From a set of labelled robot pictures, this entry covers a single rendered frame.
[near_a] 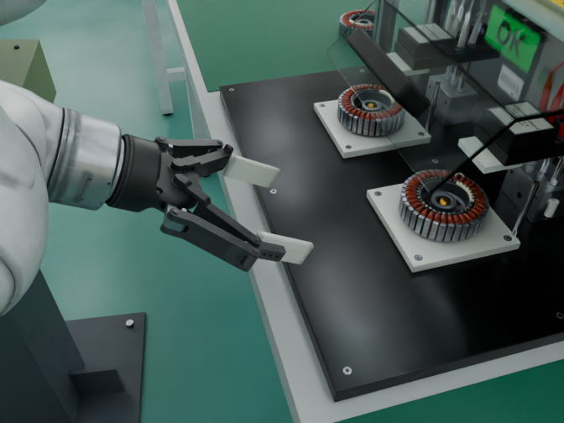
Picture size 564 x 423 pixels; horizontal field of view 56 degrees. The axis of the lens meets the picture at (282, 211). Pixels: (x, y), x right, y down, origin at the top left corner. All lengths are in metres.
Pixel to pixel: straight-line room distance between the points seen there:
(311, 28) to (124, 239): 0.96
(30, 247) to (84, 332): 1.28
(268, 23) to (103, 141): 0.86
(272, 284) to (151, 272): 1.08
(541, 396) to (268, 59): 0.81
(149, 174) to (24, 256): 0.22
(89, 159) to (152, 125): 1.86
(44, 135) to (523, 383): 0.53
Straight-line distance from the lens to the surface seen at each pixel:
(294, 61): 1.15
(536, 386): 0.65
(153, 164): 0.53
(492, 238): 0.73
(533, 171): 0.79
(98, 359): 1.55
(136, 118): 2.43
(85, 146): 0.51
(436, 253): 0.69
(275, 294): 0.67
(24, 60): 1.02
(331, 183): 0.79
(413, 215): 0.69
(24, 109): 0.49
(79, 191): 0.52
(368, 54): 0.49
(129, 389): 1.48
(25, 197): 0.35
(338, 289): 0.65
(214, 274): 1.68
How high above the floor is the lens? 1.27
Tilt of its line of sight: 43 degrees down
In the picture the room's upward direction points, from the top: straight up
